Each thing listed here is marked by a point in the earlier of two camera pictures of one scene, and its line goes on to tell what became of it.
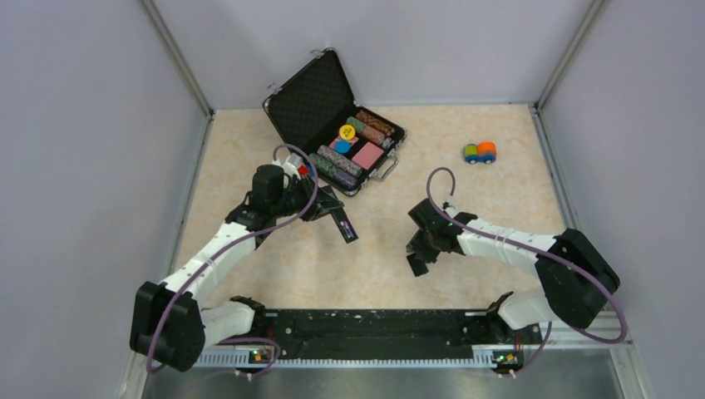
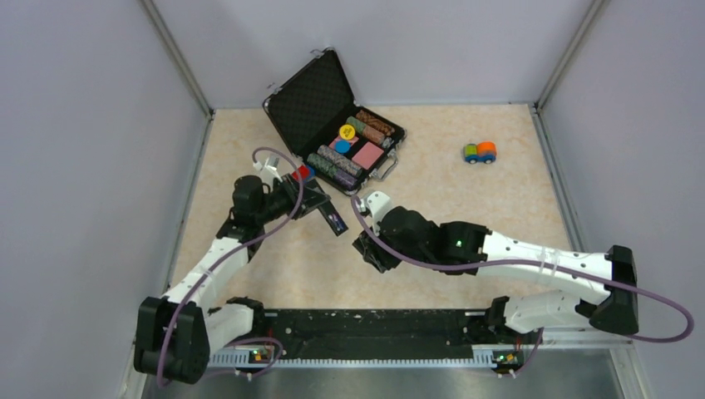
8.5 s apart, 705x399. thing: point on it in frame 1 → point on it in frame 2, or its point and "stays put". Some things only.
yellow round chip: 347,131 stays put
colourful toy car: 481,152 stays put
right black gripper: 423,253 → 377,253
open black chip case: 315,110 stays put
